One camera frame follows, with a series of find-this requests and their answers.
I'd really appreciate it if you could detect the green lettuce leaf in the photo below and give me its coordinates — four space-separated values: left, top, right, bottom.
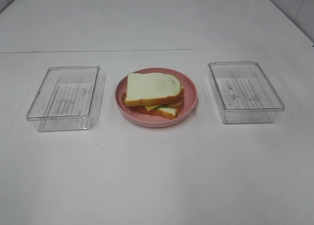
153 104 171 110

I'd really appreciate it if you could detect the yellow cheese slice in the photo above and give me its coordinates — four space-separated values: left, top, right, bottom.
144 105 159 111

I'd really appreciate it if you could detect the bread slice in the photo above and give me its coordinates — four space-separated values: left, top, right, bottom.
125 73 182 107
129 106 179 120

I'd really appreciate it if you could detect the bacon strip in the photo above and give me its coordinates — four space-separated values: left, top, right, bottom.
121 93 126 105
167 86 184 108

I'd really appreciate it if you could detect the left clear plastic tray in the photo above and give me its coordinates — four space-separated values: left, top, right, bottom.
26 65 102 132

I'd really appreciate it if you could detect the clear plastic tray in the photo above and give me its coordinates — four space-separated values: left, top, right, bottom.
208 61 285 124
26 65 102 132

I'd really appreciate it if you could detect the right clear plastic tray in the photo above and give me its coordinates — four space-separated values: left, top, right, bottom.
208 61 285 124

